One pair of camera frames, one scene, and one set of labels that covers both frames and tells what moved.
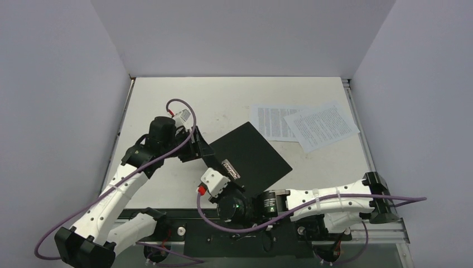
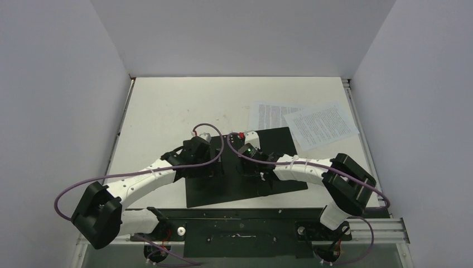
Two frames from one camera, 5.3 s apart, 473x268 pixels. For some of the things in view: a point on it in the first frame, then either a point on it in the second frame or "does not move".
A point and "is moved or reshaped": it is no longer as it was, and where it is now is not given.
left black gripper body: (178, 140) -> (201, 172)
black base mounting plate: (220, 240) does not move
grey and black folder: (258, 165) is moved or reshaped
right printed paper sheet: (320, 126) does not move
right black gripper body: (232, 186) -> (247, 169)
